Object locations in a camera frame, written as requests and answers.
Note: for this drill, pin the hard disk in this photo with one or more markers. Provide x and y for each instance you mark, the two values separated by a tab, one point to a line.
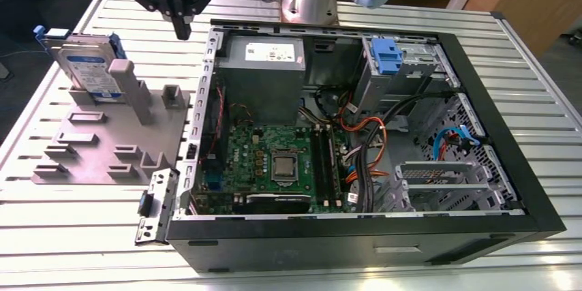
85	69

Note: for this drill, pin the silver disk bay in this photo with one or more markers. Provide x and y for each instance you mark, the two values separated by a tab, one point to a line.
437	187

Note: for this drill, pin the grey power supply unit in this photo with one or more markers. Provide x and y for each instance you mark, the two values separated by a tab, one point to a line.
259	93

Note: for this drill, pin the grey parts rack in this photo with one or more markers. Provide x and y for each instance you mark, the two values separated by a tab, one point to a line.
114	134

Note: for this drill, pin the blue drive latch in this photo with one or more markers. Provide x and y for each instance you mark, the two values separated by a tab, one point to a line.
386	56

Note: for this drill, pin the green motherboard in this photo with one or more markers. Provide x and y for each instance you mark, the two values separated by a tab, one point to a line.
246	154

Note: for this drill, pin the silver drive cage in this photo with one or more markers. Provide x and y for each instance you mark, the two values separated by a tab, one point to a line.
399	86

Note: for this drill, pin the CPU socket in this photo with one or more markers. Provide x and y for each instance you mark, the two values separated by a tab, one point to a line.
272	168

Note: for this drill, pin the silver CPU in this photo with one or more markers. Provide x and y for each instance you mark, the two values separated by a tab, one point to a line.
284	166

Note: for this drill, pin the black RAM slot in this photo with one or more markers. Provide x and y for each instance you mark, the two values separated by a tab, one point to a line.
334	168
320	168

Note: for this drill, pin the black blue video port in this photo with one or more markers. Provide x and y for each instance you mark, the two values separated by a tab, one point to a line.
146	204

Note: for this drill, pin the black graphics card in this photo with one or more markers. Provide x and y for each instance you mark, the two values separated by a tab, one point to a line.
272	202

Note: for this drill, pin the black PC case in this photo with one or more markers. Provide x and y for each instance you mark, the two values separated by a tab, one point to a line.
318	243

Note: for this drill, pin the silver slot bracket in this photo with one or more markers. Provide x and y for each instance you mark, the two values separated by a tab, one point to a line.
162	202

